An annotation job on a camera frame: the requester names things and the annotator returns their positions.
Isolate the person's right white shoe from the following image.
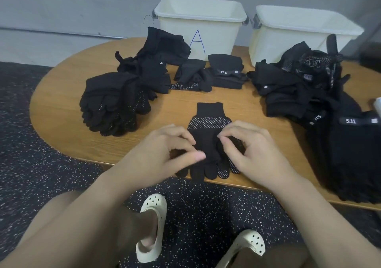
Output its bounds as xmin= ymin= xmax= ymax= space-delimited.
xmin=216 ymin=229 xmax=266 ymax=268

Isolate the metal rack frame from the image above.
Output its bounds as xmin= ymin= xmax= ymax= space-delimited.
xmin=357 ymin=27 xmax=381 ymax=74

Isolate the person's left forearm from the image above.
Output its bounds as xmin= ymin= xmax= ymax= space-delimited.
xmin=0 ymin=171 xmax=144 ymax=268

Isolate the person's left leg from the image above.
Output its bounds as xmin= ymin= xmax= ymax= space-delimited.
xmin=18 ymin=190 xmax=158 ymax=268

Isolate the black dotted glove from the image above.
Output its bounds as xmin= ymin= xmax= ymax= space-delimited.
xmin=175 ymin=102 xmax=242 ymax=180
xmin=80 ymin=71 xmax=158 ymax=137

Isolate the black fingerless glove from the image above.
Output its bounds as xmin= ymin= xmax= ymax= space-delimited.
xmin=306 ymin=95 xmax=381 ymax=203

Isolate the grey wall pipe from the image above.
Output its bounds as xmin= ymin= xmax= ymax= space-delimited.
xmin=0 ymin=27 xmax=129 ymax=39

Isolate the person's right hand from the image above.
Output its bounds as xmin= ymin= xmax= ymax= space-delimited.
xmin=217 ymin=121 xmax=300 ymax=192

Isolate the white plastic bin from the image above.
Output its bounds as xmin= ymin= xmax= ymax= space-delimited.
xmin=153 ymin=0 xmax=248 ymax=60
xmin=248 ymin=5 xmax=365 ymax=66

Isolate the person's left hand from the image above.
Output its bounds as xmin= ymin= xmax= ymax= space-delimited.
xmin=110 ymin=124 xmax=207 ymax=189

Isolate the person's left white shoe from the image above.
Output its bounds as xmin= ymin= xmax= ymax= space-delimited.
xmin=136 ymin=193 xmax=168 ymax=263

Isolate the pile of black gloves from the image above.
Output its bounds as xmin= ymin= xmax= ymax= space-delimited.
xmin=80 ymin=71 xmax=158 ymax=137
xmin=115 ymin=27 xmax=364 ymax=129

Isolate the person's white shoe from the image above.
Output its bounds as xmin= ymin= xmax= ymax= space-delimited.
xmin=136 ymin=193 xmax=168 ymax=263
xmin=216 ymin=229 xmax=266 ymax=268

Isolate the person's right forearm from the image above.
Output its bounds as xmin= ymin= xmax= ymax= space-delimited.
xmin=274 ymin=175 xmax=381 ymax=268

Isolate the stack of black gloves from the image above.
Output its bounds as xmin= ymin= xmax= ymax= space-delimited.
xmin=80 ymin=71 xmax=158 ymax=137

